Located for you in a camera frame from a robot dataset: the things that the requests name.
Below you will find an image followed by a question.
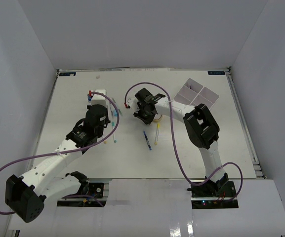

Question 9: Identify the white divided organizer box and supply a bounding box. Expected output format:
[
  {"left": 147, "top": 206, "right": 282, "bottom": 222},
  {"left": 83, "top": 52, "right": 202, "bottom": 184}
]
[{"left": 174, "top": 78, "right": 219, "bottom": 109}]

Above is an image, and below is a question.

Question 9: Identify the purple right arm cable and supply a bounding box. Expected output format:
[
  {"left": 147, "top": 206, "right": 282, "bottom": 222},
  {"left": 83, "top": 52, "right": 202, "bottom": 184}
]
[{"left": 124, "top": 81, "right": 244, "bottom": 205}]

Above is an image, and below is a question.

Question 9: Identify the teal tipped white pen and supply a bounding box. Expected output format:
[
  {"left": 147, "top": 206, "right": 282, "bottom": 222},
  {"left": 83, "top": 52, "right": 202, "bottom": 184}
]
[{"left": 111, "top": 121, "right": 117, "bottom": 143}]

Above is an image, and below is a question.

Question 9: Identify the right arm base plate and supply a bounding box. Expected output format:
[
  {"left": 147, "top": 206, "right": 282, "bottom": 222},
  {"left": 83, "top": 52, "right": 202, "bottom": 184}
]
[{"left": 187, "top": 181, "right": 239, "bottom": 209}]

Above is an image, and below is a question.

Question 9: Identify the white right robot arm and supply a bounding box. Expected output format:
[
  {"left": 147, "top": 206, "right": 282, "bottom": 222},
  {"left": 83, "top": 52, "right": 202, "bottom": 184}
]
[{"left": 127, "top": 88, "right": 229, "bottom": 197}]

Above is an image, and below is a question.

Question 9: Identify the blue capped small marker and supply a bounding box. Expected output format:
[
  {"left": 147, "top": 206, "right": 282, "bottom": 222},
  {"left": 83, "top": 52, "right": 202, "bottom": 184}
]
[{"left": 87, "top": 90, "right": 92, "bottom": 103}]

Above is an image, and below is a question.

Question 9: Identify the blue pen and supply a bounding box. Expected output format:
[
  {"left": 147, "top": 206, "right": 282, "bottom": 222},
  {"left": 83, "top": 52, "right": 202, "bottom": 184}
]
[{"left": 143, "top": 130, "right": 152, "bottom": 151}]

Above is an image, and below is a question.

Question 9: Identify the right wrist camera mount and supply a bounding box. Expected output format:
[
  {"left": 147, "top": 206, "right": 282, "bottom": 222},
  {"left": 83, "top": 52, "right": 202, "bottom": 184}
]
[{"left": 124, "top": 98, "right": 135, "bottom": 109}]

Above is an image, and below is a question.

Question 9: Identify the yellow tipped white pen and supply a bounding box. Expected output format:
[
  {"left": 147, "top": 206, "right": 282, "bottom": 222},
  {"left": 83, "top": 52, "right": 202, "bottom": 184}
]
[{"left": 154, "top": 122, "right": 160, "bottom": 145}]

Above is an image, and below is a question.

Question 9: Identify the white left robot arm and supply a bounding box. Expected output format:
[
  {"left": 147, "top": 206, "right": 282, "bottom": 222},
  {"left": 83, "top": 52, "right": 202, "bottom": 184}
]
[{"left": 5, "top": 104, "right": 110, "bottom": 223}]

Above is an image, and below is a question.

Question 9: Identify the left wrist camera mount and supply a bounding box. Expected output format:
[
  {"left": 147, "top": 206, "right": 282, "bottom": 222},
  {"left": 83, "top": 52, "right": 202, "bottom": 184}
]
[{"left": 89, "top": 89, "right": 107, "bottom": 108}]

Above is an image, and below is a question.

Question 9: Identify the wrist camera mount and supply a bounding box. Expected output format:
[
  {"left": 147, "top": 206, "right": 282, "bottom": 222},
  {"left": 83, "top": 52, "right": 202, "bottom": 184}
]
[
  {"left": 124, "top": 98, "right": 135, "bottom": 109},
  {"left": 89, "top": 89, "right": 107, "bottom": 108}
]

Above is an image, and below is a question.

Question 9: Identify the light blue marker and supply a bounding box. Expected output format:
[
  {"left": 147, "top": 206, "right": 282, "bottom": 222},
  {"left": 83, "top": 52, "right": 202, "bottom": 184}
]
[{"left": 111, "top": 98, "right": 122, "bottom": 117}]

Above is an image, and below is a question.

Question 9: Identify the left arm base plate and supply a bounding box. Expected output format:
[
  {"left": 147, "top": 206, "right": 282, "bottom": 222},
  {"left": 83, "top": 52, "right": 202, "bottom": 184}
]
[{"left": 57, "top": 183, "right": 108, "bottom": 207}]

